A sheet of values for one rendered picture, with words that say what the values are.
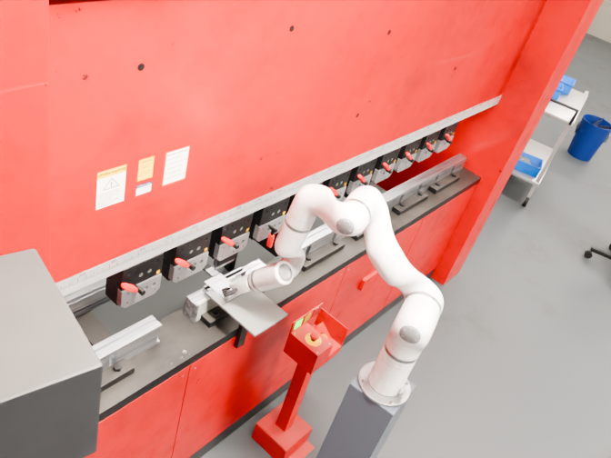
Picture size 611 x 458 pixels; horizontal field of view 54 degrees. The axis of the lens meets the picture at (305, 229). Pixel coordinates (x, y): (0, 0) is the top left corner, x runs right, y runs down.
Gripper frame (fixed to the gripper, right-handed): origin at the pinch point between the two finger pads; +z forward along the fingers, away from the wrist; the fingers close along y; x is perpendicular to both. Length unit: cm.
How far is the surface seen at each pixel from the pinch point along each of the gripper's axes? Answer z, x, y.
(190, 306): 11.3, -0.3, 12.6
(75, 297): 23, -21, 46
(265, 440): 59, 79, -23
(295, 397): 32, 62, -30
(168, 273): -10.3, -15.8, 28.3
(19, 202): -77, -42, 90
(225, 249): -13.5, -15.1, 5.5
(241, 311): -4.1, 8.5, 3.3
